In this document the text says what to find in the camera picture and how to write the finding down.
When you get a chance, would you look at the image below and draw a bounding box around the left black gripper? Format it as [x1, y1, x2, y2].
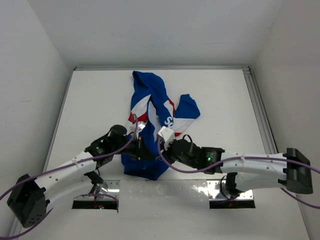
[112, 134, 154, 160]

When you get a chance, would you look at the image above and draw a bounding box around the blue white red jacket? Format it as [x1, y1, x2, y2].
[120, 70, 201, 181]

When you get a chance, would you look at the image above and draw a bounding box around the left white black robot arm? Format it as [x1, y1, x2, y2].
[7, 122, 151, 228]

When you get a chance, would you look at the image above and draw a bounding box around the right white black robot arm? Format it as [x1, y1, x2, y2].
[160, 139, 313, 196]

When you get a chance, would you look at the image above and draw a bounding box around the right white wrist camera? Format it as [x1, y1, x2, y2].
[157, 126, 176, 150]

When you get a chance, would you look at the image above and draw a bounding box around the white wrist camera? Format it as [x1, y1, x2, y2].
[129, 121, 146, 133]
[157, 126, 176, 150]

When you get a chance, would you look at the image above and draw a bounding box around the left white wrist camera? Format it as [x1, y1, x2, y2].
[129, 121, 146, 133]

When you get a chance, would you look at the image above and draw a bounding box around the metal base plate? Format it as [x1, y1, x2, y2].
[72, 179, 256, 210]

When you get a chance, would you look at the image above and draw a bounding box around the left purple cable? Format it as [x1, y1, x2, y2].
[0, 113, 140, 240]

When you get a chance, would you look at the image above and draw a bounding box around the purple cable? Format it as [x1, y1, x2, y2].
[0, 113, 140, 240]
[156, 137, 320, 210]

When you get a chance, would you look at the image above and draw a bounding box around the aluminium frame rail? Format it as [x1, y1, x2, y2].
[68, 66, 277, 154]

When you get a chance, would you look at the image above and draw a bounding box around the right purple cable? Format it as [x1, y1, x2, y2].
[156, 137, 320, 210]

